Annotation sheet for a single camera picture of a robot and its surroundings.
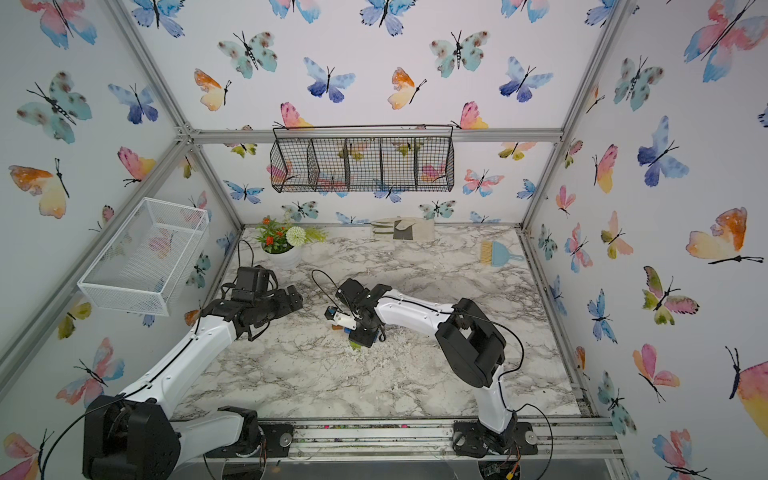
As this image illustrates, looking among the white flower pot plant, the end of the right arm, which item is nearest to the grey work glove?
the white flower pot plant

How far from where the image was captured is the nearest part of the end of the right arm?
0.65 meters

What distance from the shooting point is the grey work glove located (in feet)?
3.95

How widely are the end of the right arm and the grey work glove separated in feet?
1.53

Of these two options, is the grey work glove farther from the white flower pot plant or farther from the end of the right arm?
the end of the right arm
